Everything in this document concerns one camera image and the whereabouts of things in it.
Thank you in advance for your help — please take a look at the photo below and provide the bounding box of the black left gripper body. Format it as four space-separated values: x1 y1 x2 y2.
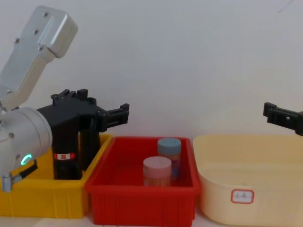
36 96 107 133

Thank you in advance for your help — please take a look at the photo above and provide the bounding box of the jar with pink lid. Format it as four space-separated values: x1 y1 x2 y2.
143 156 172 188

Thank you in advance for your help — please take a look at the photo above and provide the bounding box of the jar with blue lid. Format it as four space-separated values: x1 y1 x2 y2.
157 138 182 182

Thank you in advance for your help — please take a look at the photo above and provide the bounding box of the cream plastic basin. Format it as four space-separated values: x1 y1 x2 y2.
192 134 303 227

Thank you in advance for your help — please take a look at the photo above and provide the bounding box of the thin dark cable silver plug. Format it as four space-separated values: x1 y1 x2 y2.
1 159 38 193

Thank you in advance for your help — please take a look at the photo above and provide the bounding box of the white label with red border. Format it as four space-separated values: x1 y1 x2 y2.
231 189 255 204

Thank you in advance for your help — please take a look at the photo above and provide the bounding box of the plain black bottle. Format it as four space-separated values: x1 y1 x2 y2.
79 129 100 172

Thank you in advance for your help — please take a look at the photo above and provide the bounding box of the yellow plastic bin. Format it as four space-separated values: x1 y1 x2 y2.
0 134 113 218

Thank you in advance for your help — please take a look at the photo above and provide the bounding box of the red plastic bin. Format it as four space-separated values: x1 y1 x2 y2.
85 136 200 226

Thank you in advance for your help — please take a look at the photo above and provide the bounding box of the black bottle with red label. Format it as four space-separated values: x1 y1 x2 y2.
52 126 80 181

